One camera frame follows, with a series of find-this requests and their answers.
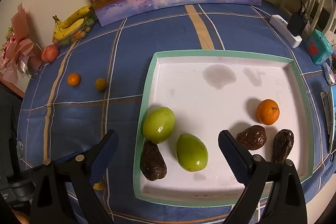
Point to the dark date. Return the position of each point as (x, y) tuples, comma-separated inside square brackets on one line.
[(253, 138), (282, 144), (152, 164)]

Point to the red apple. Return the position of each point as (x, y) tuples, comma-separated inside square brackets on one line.
[(50, 53)]

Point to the teal box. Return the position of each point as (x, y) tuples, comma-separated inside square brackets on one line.
[(318, 47)]

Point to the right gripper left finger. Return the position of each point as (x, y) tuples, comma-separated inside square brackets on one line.
[(51, 202)]

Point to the pink flower bouquet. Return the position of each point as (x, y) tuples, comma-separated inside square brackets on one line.
[(19, 54)]

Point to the black power adapter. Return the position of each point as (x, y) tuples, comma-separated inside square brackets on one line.
[(297, 23)]

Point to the white power strip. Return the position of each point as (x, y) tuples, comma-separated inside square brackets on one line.
[(281, 26)]

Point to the small orange mandarin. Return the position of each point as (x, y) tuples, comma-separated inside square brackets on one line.
[(73, 79)]

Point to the blue plaid tablecloth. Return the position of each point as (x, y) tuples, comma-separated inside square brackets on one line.
[(57, 119)]

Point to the clear fruit container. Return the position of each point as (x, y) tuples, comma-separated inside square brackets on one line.
[(78, 35)]

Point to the small yellow-green fruit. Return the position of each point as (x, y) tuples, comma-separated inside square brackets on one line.
[(100, 84)]

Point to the white tray green rim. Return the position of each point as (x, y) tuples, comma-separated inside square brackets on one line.
[(210, 91)]

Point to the orange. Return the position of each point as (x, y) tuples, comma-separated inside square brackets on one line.
[(100, 186), (268, 112)]

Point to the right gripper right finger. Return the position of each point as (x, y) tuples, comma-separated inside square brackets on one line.
[(286, 202)]

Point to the green fruit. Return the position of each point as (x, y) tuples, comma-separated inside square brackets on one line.
[(159, 125), (191, 153)]

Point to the banana bunch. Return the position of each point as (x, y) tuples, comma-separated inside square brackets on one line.
[(65, 29)]

